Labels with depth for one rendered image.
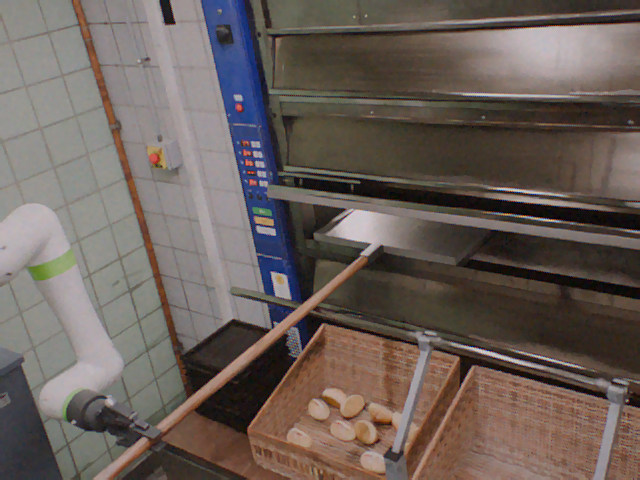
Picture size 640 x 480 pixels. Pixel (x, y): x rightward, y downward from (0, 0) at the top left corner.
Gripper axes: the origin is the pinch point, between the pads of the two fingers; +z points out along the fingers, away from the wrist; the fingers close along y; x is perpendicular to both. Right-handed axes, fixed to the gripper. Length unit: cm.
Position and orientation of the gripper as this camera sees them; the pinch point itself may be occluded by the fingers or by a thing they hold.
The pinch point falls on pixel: (150, 437)
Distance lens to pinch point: 189.0
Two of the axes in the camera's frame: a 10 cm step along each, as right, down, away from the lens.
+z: 7.9, 1.4, -6.0
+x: -6.0, 4.2, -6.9
